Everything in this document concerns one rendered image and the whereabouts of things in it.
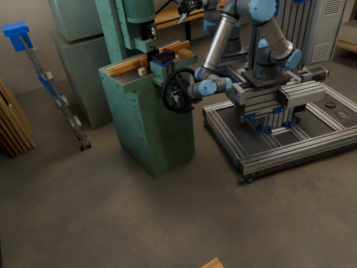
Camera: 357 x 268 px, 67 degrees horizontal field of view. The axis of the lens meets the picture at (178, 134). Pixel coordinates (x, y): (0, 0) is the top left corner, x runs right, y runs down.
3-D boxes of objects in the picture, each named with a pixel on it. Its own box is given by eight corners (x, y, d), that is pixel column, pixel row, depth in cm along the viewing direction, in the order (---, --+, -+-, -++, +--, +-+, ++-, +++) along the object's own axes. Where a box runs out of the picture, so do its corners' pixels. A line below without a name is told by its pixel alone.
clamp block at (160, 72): (162, 81, 166) (161, 68, 160) (150, 75, 175) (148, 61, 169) (181, 73, 172) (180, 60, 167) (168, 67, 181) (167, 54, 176)
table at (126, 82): (132, 100, 158) (129, 91, 154) (108, 83, 177) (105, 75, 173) (207, 66, 184) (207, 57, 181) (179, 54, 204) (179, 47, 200)
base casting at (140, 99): (138, 107, 175) (136, 95, 170) (100, 79, 212) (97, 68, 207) (190, 82, 195) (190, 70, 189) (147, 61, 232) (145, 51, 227)
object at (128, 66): (116, 75, 172) (114, 69, 169) (114, 74, 173) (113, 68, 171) (189, 46, 199) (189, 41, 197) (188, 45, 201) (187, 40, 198)
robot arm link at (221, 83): (220, 72, 141) (203, 74, 136) (235, 80, 134) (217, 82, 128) (218, 86, 146) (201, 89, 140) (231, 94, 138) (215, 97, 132)
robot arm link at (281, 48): (285, 50, 161) (246, -18, 122) (306, 58, 150) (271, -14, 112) (272, 67, 162) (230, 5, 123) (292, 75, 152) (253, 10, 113)
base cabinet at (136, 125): (154, 181, 219) (138, 107, 175) (120, 147, 256) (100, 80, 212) (195, 154, 239) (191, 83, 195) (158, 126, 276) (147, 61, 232)
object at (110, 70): (109, 76, 171) (107, 69, 168) (107, 75, 173) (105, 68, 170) (181, 48, 198) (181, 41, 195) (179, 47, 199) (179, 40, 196)
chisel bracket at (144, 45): (146, 56, 175) (144, 42, 170) (135, 50, 184) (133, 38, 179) (156, 52, 178) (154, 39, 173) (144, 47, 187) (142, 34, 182)
